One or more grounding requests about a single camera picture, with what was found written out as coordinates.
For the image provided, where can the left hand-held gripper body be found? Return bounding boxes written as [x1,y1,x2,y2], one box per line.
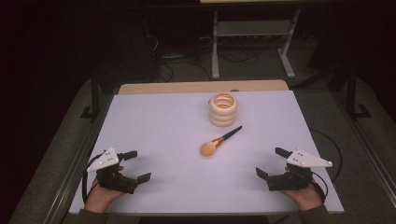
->
[86,147,139,194]

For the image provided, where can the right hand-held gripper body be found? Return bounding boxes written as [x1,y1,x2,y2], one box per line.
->
[266,148,333,192]

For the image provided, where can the makeup brush with black handle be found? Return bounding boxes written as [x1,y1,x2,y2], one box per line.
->
[200,125,243,158]

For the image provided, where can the beige ringed brush holder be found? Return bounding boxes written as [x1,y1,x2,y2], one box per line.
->
[208,92,238,128]

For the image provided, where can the person's left hand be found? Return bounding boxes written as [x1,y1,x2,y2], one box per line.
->
[83,165,126,215]

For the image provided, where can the person's right hand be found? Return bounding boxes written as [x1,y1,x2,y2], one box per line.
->
[280,167,325,213]

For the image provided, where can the white table mat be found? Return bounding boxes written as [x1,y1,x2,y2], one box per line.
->
[68,90,346,217]

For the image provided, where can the black metal stand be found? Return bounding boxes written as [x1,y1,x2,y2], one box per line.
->
[79,69,101,123]
[346,63,374,121]

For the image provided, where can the wooden table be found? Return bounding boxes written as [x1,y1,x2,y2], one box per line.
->
[118,79,290,96]

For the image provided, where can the white metal stand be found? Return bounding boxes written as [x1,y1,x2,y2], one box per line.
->
[210,7,302,80]

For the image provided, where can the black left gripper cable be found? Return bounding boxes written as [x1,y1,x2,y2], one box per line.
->
[81,153,105,205]

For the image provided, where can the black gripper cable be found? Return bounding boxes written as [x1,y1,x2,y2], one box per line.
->
[308,128,344,203]
[81,153,105,205]

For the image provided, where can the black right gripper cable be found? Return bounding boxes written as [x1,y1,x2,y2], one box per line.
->
[308,128,344,203]

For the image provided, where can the black floor cables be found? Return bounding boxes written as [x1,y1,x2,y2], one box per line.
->
[146,34,261,82]

